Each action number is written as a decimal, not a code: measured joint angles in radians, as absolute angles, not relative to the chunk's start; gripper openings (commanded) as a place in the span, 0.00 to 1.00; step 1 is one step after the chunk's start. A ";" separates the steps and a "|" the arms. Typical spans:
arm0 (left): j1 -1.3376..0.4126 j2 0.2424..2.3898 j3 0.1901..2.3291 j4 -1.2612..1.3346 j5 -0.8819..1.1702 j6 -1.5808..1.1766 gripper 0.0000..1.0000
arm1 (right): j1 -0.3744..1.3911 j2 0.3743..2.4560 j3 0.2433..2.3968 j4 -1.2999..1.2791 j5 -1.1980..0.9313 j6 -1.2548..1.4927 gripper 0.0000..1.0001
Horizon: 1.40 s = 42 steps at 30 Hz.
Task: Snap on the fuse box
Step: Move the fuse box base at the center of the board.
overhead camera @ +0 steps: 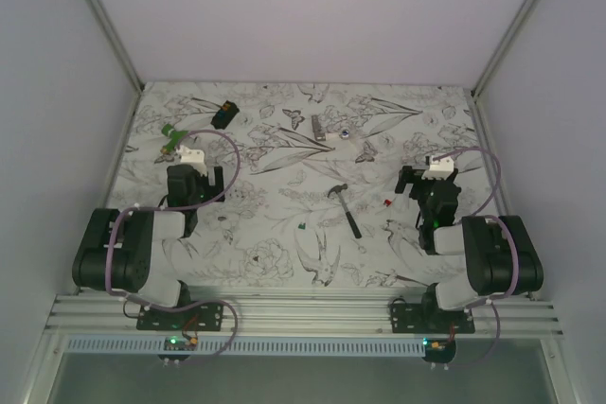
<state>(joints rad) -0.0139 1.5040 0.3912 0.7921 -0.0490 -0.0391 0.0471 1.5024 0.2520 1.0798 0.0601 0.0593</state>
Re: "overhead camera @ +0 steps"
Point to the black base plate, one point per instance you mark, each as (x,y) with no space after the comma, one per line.
(207,317)
(416,318)

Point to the black handled hammer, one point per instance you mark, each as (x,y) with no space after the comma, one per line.
(337,191)

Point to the small circuit board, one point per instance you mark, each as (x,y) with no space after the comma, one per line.
(439,351)
(177,349)

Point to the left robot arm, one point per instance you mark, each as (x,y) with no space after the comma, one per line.
(120,253)

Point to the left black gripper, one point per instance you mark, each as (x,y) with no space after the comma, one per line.
(210,190)

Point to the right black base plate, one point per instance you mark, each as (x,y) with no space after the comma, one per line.
(416,318)

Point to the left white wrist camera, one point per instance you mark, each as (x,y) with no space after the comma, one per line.
(192,157)

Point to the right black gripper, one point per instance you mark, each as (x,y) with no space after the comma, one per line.
(408,175)

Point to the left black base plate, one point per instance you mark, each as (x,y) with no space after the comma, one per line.
(207,317)

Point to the floral patterned table mat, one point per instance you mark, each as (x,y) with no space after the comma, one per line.
(279,175)

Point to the grey metal bracket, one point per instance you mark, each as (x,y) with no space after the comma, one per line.
(317,129)

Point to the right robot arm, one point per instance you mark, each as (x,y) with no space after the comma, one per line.
(500,258)

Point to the left small circuit board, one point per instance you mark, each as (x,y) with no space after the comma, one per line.
(177,349)

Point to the white slotted cable duct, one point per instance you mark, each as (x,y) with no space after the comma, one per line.
(252,346)

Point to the right small circuit board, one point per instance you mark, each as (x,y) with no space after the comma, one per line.
(439,351)

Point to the aluminium front rail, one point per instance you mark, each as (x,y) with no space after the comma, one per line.
(295,315)

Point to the green plastic connector part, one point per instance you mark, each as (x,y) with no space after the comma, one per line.
(174,137)

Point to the black fuse box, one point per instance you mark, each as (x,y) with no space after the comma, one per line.
(223,117)

